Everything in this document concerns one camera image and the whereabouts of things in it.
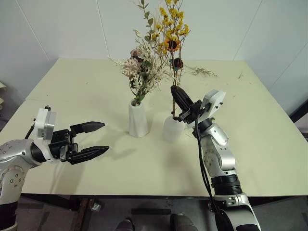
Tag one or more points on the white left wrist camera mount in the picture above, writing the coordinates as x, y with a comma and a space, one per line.
44, 122

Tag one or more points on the dark rounded shape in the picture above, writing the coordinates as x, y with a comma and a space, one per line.
125, 225
183, 222

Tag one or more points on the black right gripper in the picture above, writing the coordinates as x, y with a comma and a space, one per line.
191, 113

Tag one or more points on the small dry twig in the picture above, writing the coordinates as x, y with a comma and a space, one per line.
240, 75

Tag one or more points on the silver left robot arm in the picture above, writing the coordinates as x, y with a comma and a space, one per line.
14, 154

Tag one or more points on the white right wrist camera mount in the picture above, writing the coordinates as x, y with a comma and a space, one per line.
213, 103

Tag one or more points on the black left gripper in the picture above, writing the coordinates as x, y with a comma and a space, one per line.
57, 142

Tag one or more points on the pink and white flower bouquet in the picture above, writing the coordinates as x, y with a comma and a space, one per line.
142, 69

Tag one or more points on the angular white vase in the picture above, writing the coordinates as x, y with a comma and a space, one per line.
138, 122

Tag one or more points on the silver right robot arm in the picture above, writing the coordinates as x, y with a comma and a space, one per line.
220, 154

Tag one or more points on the cream coloured object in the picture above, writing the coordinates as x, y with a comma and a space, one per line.
2, 95

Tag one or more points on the yellow sunflower bouquet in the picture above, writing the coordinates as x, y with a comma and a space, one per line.
172, 36

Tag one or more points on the dried grass sprig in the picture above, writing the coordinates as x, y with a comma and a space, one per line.
202, 71

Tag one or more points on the black table frame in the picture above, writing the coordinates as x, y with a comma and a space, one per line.
149, 199

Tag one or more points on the round white vase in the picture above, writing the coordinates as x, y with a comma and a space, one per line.
171, 131

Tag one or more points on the crumpled silver wrapper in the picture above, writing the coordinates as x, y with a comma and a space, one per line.
96, 207

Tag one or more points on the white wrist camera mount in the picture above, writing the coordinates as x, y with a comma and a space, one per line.
44, 122
213, 103

